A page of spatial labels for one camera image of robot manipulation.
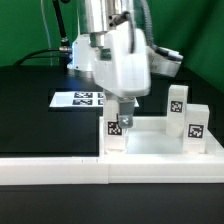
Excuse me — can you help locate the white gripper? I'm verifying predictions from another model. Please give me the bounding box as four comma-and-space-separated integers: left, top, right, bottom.
93, 22, 151, 128

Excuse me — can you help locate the white square tabletop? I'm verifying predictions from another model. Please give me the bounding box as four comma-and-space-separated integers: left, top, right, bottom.
99, 117, 224, 157

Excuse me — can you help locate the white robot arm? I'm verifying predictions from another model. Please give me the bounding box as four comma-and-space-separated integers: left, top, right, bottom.
68, 0, 151, 129

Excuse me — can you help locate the white U-shaped obstacle fence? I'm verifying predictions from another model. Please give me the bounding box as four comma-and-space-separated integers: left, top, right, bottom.
0, 144, 224, 185

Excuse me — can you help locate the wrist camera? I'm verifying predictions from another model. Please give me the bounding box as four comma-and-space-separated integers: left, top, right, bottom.
147, 47, 183, 77

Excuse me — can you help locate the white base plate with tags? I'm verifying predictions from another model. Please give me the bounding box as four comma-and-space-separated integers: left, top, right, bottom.
49, 91, 140, 109

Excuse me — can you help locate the black cable with connector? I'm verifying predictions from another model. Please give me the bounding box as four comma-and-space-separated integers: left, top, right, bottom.
13, 0, 74, 67

